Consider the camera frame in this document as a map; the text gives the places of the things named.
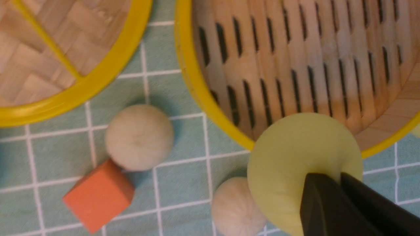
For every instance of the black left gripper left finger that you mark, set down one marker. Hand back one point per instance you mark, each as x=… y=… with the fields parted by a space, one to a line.
x=327 y=211

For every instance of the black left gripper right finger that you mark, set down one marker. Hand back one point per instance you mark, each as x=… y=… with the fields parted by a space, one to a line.
x=387 y=217

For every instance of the yellow-green bun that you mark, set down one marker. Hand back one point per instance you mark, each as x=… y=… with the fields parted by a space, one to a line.
x=286 y=152

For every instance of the white bun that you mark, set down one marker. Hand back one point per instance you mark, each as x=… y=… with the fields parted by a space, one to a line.
x=234 y=211
x=139 y=138

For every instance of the bamboo steamer basket yellow rim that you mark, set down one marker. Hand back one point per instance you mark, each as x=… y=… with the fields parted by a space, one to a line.
x=249 y=63

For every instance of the bamboo steamer lid yellow rim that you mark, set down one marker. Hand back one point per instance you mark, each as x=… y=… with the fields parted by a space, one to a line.
x=57 y=54

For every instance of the orange cube block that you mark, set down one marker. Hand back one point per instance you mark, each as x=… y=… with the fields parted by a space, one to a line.
x=100 y=196

